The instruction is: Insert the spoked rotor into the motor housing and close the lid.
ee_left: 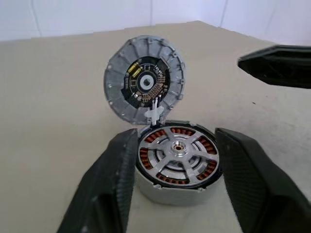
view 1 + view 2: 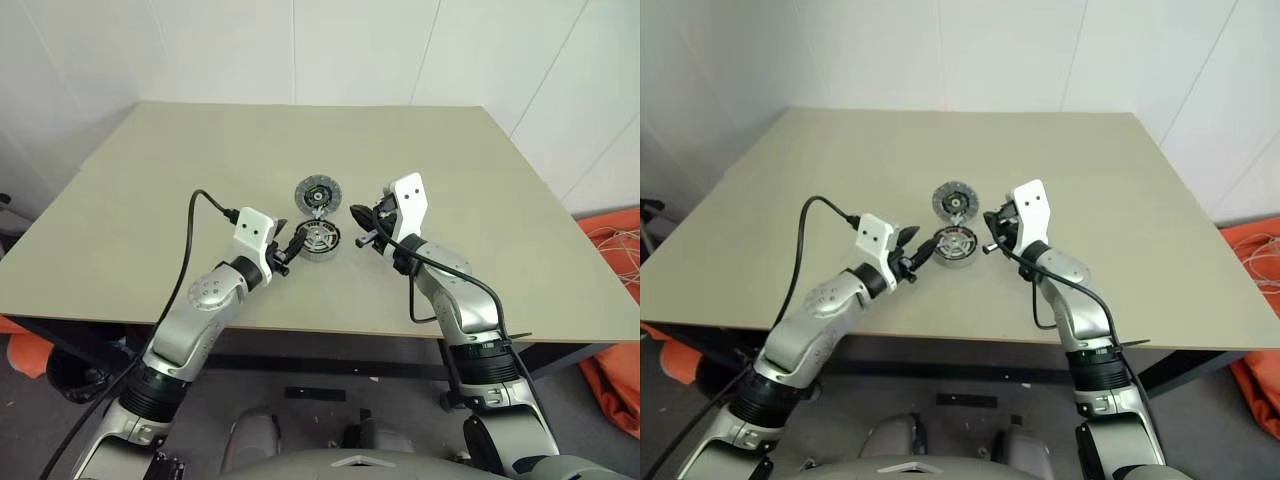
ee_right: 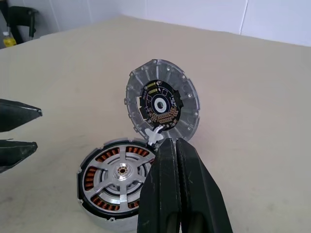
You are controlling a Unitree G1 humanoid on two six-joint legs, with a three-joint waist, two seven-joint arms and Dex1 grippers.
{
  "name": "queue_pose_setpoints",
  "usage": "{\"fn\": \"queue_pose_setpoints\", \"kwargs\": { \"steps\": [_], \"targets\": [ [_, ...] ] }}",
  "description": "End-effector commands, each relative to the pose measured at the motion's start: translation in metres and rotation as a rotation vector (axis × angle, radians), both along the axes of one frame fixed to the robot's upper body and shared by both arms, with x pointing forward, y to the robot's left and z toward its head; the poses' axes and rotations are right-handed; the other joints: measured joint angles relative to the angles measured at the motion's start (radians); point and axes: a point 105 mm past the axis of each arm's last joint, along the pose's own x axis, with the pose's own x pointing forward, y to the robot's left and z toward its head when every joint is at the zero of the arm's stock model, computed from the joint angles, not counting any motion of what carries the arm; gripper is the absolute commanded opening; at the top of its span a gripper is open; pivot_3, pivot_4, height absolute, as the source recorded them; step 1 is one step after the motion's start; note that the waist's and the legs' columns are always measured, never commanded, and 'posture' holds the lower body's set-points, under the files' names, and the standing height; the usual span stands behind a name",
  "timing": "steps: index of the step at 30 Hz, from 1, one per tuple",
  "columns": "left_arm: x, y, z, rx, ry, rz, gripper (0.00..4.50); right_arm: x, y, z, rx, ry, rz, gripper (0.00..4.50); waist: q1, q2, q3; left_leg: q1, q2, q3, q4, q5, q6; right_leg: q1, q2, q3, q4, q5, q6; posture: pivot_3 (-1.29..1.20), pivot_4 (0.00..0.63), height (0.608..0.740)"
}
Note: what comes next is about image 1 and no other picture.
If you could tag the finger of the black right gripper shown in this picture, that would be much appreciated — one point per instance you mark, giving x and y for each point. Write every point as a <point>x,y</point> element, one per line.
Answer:
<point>279,65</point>

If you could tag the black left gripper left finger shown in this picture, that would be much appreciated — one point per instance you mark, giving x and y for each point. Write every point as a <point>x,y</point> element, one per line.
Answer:
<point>104,189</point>

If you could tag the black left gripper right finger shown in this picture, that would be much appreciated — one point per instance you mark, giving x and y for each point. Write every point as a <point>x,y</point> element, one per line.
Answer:
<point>257,189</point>

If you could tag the motor housing with copper coils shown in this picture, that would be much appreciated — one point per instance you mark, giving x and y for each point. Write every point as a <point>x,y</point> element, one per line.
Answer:
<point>170,196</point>

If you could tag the silver round rotor cover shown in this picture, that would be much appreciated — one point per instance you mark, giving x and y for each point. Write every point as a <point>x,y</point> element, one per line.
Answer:
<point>167,162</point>

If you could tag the grey motor cover with circuit board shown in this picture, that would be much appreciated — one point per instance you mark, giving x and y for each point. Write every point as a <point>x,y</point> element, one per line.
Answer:
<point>116,87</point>

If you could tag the table with dark frame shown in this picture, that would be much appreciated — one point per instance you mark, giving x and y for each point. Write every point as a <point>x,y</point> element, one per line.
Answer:
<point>48,97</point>

